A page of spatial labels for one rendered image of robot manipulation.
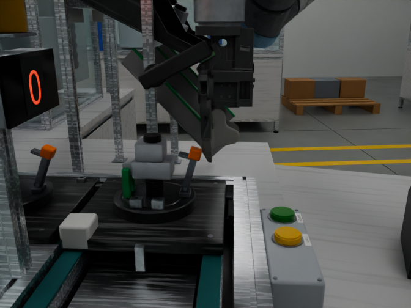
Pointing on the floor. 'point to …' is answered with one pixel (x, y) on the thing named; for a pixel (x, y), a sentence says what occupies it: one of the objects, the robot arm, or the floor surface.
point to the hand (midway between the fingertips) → (205, 153)
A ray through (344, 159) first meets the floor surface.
